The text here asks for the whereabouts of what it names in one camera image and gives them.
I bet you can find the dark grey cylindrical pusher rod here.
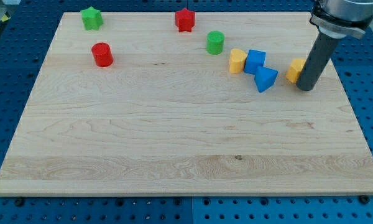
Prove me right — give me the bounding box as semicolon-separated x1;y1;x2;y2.
296;32;340;91

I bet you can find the yellow heart block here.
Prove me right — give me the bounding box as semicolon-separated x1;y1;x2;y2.
229;49;247;74

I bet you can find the red cylinder block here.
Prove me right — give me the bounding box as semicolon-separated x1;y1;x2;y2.
91;42;114;67

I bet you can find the green cylinder block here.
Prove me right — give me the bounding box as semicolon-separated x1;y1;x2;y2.
206;30;225;55

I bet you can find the light wooden board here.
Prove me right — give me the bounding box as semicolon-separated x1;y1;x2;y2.
0;12;373;197

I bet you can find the yellow hexagon block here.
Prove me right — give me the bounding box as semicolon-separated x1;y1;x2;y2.
286;58;306;84

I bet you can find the blue cube block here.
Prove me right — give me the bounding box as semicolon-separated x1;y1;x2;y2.
244;49;266;74

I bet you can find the red star block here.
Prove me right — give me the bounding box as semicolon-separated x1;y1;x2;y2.
175;8;195;32

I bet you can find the green star block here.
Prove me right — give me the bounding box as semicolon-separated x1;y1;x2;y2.
80;6;103;30

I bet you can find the blue triangle block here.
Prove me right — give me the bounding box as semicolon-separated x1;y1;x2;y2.
254;67;278;93

